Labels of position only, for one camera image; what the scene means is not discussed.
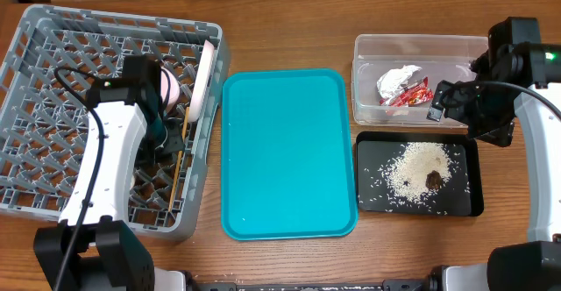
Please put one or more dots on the black waste tray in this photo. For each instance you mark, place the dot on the black waste tray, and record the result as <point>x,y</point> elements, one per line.
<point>471,153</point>

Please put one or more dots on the red snack wrapper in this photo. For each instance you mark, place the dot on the red snack wrapper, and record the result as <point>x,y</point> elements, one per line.
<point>398,88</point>

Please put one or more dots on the small pink plate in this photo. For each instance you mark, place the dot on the small pink plate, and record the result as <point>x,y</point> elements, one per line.
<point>172,89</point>

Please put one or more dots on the grey dishwasher rack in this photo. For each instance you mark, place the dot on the grey dishwasher rack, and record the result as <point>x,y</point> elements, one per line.
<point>44,127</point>

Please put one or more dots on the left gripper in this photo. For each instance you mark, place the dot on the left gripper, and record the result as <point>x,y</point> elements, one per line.
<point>171,139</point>

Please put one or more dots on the wooden chopstick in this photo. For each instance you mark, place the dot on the wooden chopstick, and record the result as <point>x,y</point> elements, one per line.
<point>178,161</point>

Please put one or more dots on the clear plastic bin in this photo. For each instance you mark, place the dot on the clear plastic bin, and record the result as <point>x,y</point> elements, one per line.
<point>439,57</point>

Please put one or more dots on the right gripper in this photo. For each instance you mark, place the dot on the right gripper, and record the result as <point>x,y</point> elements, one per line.
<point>500,133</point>

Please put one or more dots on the large white plate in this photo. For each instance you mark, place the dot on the large white plate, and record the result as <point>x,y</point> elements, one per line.
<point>202,77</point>

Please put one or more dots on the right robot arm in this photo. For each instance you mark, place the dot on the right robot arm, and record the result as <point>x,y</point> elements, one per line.
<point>517,79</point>

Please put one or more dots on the brown food scrap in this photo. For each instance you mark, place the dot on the brown food scrap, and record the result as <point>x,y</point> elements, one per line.
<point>434,181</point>

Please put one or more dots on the teal serving tray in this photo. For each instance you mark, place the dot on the teal serving tray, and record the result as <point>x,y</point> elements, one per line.
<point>286,156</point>

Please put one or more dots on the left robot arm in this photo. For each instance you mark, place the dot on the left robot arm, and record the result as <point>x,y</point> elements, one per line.
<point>92,246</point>

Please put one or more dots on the rice pile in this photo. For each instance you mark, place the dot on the rice pile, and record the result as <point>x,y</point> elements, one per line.
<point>392,175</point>

